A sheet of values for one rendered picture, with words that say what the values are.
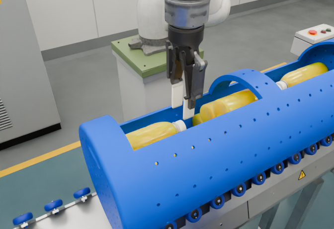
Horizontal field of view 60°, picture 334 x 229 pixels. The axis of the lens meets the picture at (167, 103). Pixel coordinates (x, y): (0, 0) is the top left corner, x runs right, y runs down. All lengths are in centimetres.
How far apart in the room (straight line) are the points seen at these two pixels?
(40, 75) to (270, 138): 180
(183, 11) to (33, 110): 192
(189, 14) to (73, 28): 304
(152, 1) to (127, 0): 250
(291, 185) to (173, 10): 69
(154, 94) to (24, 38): 110
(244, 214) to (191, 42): 54
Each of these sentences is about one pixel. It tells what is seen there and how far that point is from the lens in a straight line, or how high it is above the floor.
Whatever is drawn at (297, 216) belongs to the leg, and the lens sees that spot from 160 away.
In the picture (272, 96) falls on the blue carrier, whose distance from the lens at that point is 75.
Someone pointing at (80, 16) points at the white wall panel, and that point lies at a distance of 354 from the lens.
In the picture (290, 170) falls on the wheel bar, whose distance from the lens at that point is 99.
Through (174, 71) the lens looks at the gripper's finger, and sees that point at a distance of 69.
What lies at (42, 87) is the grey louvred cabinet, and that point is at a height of 46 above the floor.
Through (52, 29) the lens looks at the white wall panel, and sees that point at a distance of 351.
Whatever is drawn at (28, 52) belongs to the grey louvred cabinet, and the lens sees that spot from 216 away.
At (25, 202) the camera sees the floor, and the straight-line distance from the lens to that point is 216.
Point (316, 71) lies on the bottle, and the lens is 108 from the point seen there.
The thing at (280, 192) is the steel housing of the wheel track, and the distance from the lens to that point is 100.
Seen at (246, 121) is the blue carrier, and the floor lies 120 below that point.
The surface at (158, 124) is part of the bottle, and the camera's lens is 73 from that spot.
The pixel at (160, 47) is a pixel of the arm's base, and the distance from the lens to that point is 129.
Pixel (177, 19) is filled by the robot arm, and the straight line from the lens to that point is 57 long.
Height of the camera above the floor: 163
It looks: 37 degrees down
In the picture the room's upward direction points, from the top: straight up
